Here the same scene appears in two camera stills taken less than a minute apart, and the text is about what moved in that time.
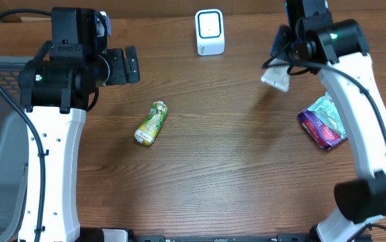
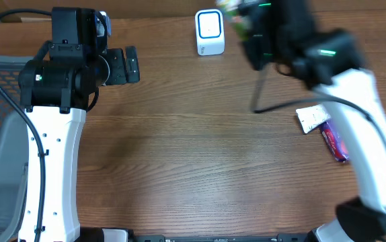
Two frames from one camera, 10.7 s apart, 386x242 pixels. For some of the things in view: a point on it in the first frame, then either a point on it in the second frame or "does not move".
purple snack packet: (319, 130) to (334, 142)
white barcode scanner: (209, 29) does not move
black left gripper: (131, 64) does not move
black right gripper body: (279, 45) to (253, 50)
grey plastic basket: (3, 148) does not move
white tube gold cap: (277, 76) to (311, 117)
